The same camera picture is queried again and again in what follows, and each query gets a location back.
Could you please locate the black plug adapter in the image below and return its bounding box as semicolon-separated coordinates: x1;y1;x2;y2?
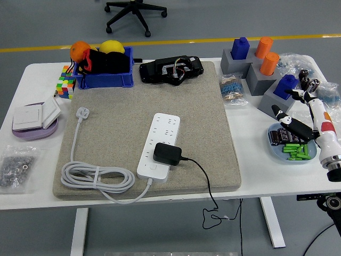
152;142;183;166

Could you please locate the bag of taped resistors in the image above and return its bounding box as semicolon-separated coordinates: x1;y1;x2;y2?
218;74;250;107

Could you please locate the black open electronic housing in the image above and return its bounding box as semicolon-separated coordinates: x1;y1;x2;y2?
139;55;205;86

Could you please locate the grey square block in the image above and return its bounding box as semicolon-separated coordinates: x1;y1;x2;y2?
257;84;302;122
245;62;282;96
220;49;256;75

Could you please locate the blue square peg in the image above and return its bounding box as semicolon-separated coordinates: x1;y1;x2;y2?
273;74;299;101
230;37;250;60

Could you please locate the large yellow lemon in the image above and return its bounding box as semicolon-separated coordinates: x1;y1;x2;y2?
99;39;125;55

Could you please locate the clear plastic bag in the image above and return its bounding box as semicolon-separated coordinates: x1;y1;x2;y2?
291;108;341;126

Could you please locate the thin black adapter cord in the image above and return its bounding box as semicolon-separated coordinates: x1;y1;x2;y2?
181;156;243;256

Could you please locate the colourful puzzle cube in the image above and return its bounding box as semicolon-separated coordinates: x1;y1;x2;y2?
55;65;77;100

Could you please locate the grey power cord with plug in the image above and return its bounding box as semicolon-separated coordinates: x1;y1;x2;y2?
60;107;155;204

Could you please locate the grey-brown mat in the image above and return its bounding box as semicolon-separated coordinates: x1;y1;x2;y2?
52;61;242;201

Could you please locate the orange fruit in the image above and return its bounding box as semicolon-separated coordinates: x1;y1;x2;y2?
69;41;92;63

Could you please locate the table height control panel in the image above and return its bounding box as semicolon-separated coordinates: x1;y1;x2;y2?
296;194;334;201

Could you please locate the white table leg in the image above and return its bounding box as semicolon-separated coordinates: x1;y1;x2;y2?
69;207;89;256
259;197;286;249

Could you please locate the purple oval tray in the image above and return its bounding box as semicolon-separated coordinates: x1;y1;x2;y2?
11;101;59;142

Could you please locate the light blue dish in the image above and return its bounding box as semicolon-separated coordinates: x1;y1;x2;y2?
267;122;318;165

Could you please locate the green batteries pile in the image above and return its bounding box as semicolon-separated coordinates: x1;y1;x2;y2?
282;143;312;161

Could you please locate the thin black cable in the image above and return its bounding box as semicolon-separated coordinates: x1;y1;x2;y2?
303;222;335;256

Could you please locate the white wall switch panel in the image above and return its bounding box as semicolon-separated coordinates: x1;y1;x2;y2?
41;95;62;130
12;104;44;131

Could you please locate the white power strip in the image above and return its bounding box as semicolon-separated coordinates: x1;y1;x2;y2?
136;113;181;183

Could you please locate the orange cylinder peg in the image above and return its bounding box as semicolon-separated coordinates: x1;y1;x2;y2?
255;36;274;59
259;52;280;76

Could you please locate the bag of blue resistors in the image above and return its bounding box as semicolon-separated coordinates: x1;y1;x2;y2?
315;82;341;109
277;52;316;78

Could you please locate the blue plastic bin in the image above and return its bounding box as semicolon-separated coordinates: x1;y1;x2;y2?
72;46;135;89

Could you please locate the bag of metal nuts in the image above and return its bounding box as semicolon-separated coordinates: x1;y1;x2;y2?
0;145;42;194

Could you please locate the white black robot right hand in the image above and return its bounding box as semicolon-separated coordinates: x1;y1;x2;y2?
271;89;341;162

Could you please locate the black red drawstring pouch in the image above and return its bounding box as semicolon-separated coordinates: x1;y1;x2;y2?
65;49;131;90

